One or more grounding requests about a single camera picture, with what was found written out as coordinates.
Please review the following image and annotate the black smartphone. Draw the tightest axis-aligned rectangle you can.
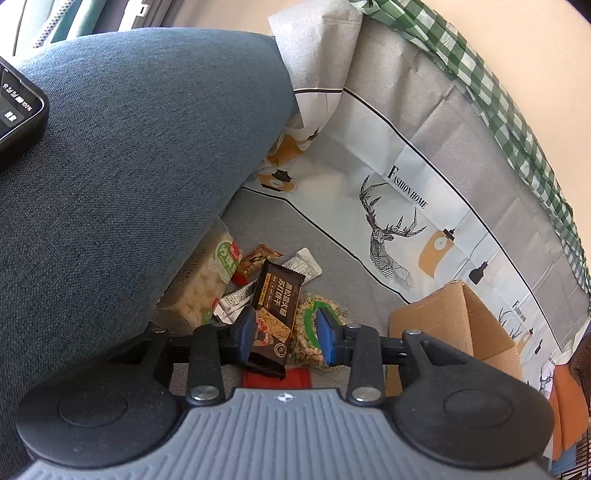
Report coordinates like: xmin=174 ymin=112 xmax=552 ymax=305
xmin=0 ymin=55 xmax=50 ymax=171

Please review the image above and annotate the silver stick sachet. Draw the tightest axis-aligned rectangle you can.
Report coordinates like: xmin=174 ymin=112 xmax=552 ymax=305
xmin=281 ymin=248 xmax=323 ymax=281

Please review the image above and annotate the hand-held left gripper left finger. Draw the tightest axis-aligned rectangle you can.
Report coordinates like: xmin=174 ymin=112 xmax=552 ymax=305
xmin=107 ymin=305 xmax=257 ymax=406

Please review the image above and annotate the dark brown cracker packet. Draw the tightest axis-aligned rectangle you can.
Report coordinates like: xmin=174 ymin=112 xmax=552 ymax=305
xmin=242 ymin=259 xmax=305 ymax=380

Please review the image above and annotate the grey curtain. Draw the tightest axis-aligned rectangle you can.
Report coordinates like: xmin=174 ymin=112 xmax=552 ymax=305
xmin=14 ymin=0 xmax=185 ymax=58

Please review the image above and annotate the white crumpled sachet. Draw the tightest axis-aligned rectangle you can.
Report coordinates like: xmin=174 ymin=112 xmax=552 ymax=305
xmin=216 ymin=282 xmax=256 ymax=324

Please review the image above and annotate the green cream rice cracker packet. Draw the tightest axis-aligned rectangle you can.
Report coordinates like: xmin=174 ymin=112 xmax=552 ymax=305
xmin=152 ymin=217 xmax=242 ymax=335

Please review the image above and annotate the orange cushion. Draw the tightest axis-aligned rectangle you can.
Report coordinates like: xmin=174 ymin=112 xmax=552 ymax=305
xmin=547 ymin=364 xmax=591 ymax=462

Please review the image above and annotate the grey deer print sheet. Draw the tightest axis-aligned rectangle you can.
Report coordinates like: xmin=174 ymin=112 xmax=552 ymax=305
xmin=222 ymin=0 xmax=591 ymax=402

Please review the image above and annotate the red snack packet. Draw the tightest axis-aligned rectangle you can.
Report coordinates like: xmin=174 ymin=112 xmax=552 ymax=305
xmin=242 ymin=368 xmax=313 ymax=389

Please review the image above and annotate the green checked cloth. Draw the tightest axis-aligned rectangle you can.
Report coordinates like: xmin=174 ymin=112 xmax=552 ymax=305
xmin=348 ymin=0 xmax=591 ymax=296

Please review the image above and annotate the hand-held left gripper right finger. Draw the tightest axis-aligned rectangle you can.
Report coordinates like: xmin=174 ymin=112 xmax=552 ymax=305
xmin=315 ymin=307 xmax=478 ymax=407

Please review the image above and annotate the round nut snack green label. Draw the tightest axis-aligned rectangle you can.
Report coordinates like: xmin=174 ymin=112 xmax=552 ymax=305
xmin=286 ymin=295 xmax=352 ymax=370

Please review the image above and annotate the brown cardboard box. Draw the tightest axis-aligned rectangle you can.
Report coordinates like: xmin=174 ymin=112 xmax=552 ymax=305
xmin=385 ymin=280 xmax=525 ymax=398

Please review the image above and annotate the small red orange snack bar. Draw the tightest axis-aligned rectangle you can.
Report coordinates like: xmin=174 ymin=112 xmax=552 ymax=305
xmin=232 ymin=244 xmax=283 ymax=287

